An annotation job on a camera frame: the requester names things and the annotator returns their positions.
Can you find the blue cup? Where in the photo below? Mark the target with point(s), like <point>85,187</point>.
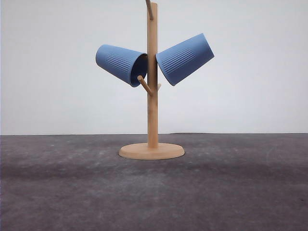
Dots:
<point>122,63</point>
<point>180,61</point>

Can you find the wooden cup tree stand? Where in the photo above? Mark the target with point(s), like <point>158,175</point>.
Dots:
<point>153,149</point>

